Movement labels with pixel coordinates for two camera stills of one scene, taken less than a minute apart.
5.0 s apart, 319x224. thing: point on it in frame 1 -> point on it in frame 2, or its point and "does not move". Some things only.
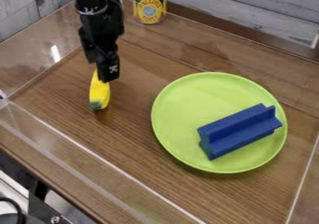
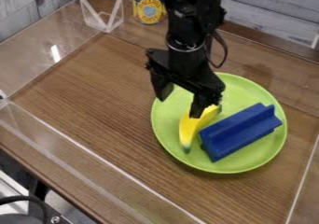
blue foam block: x=238 y=130 does not move
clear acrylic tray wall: x=41 y=145 does not move
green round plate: x=197 y=102 does not move
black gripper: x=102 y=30 -> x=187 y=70
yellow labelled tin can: x=150 y=4 does not move
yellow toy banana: x=101 y=92 -> x=191 y=125
